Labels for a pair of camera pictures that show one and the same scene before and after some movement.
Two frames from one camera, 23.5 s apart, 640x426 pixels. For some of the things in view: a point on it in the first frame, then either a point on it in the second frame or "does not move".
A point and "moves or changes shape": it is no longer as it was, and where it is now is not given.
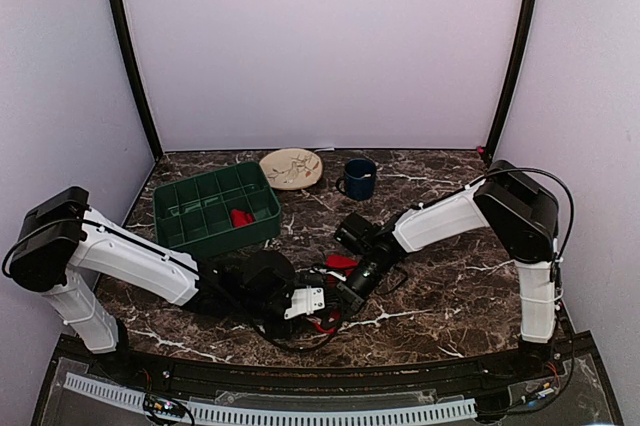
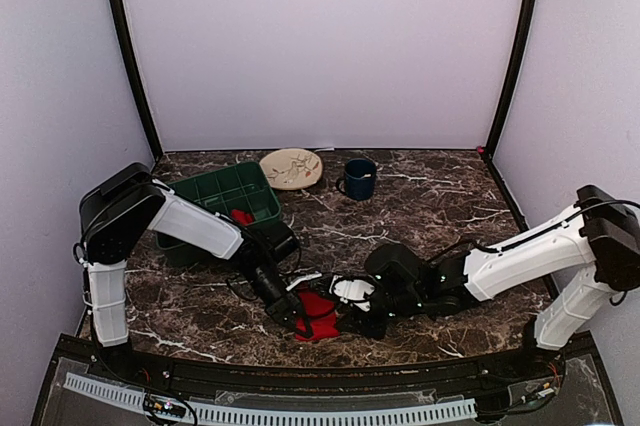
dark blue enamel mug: (360, 175) does not move
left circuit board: (158, 405) does not move
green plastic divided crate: (194, 213) does not move
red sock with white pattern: (241, 218) does not move
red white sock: (340, 265) moves or changes shape
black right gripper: (347, 297) to (361, 325)
